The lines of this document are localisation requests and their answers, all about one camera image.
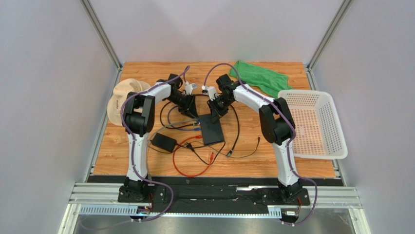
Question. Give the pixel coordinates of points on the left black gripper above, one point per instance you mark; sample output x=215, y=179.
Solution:
x=190, y=108

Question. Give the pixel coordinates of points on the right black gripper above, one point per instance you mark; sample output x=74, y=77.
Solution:
x=219, y=103

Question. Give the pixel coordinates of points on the black network switch box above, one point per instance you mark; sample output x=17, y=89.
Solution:
x=211, y=129

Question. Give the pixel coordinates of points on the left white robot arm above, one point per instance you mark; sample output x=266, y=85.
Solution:
x=137, y=115

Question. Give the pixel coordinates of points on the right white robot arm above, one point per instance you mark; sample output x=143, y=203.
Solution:
x=276, y=122

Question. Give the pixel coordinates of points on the black power adapter brick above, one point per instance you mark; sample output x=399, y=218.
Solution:
x=164, y=142

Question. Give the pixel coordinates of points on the green cloth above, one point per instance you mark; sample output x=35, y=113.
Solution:
x=268, y=81

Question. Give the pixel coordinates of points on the beige bucket hat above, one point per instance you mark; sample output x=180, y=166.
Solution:
x=119, y=96

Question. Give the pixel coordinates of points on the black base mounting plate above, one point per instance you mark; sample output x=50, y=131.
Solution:
x=206, y=195

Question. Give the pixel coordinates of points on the white plastic basket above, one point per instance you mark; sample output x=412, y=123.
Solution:
x=319, y=133

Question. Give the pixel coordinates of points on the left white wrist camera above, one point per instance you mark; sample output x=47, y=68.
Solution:
x=189, y=87

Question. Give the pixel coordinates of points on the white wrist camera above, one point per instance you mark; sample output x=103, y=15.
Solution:
x=189, y=87
x=209, y=91

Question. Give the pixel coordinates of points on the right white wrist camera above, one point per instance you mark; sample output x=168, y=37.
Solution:
x=209, y=91

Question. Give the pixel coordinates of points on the aluminium frame rail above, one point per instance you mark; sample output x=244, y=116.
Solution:
x=325, y=197

